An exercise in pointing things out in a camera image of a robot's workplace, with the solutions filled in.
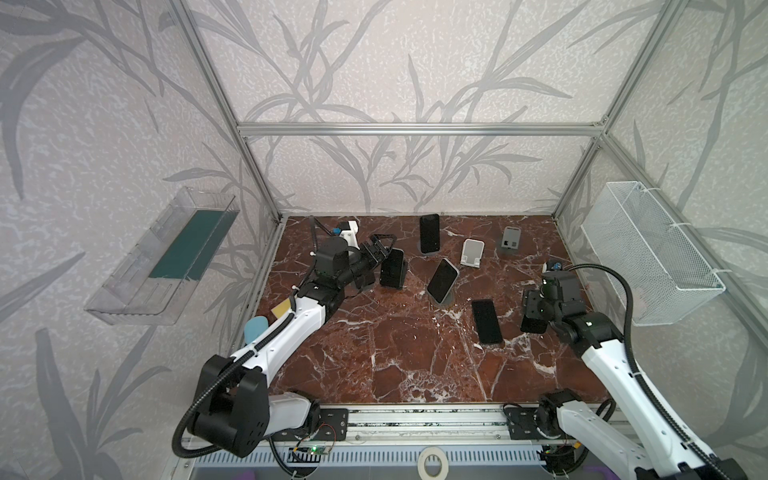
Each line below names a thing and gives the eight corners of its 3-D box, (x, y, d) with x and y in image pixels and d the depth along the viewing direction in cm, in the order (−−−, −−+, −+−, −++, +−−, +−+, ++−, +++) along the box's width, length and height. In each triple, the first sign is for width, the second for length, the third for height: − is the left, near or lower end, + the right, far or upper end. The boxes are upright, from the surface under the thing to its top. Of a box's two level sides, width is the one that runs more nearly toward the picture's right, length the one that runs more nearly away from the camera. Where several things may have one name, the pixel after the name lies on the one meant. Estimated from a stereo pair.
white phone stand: (459, 264, 108) (463, 249, 102) (461, 252, 112) (465, 237, 105) (478, 268, 107) (483, 253, 100) (480, 255, 111) (485, 241, 104)
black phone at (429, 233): (420, 255, 109) (422, 231, 99) (419, 239, 114) (421, 214, 104) (438, 255, 109) (442, 231, 99) (436, 239, 114) (440, 214, 104)
